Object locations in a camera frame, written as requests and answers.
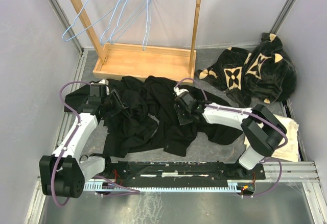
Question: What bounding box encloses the cream folded cloth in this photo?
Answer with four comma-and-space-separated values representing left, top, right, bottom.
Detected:
239, 113, 288, 168

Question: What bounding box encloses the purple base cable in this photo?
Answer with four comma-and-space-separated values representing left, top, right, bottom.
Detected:
96, 179, 141, 198

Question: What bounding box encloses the wooden clothes rack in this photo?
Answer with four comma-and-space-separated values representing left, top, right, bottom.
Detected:
60, 0, 204, 83

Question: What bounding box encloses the light blue cable duct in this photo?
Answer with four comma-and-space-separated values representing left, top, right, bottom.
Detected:
83, 180, 250, 194

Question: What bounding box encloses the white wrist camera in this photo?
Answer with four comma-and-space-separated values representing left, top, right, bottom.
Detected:
173, 86, 189, 97
90, 79, 109, 87

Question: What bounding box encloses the black shirt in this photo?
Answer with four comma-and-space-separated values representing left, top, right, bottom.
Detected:
63, 76, 159, 158
143, 75, 245, 157

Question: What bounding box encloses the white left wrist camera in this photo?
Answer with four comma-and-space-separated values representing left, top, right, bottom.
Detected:
90, 79, 109, 87

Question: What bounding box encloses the light blue wire hanger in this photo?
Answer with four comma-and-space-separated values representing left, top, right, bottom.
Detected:
109, 0, 146, 44
62, 0, 110, 42
100, 0, 125, 45
142, 0, 151, 51

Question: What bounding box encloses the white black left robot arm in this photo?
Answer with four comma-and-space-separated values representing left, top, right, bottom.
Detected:
39, 79, 127, 202

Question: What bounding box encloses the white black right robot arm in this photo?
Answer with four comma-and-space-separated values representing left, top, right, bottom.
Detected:
174, 88, 288, 179

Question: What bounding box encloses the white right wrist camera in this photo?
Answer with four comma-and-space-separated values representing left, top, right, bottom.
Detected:
173, 86, 189, 97

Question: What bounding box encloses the black cream fleece garment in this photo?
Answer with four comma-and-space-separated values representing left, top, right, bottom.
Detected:
195, 33, 297, 108

